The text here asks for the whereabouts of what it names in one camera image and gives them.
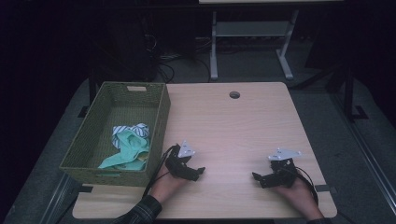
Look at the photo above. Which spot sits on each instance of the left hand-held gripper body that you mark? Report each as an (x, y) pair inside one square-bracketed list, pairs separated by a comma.
[(177, 165)]

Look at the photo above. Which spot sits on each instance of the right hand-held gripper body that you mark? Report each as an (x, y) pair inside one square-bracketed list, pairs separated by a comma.
[(283, 174)]

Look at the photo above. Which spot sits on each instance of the green cloth with striped lining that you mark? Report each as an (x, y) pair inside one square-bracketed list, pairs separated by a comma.
[(130, 149)]

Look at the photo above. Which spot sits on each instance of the green woven basket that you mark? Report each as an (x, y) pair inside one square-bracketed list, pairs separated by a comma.
[(93, 140)]

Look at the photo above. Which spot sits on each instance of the person's left hand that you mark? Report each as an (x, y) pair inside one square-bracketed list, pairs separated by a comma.
[(165, 186)]

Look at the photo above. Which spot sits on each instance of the person's right hand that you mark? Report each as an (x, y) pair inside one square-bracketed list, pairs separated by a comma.
[(302, 196)]

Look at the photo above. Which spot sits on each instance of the black metal stand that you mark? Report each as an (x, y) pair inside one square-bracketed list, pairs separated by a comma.
[(348, 93)]

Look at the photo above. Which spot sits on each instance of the white metal stand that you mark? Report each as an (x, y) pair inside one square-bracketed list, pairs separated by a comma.
[(213, 56)]

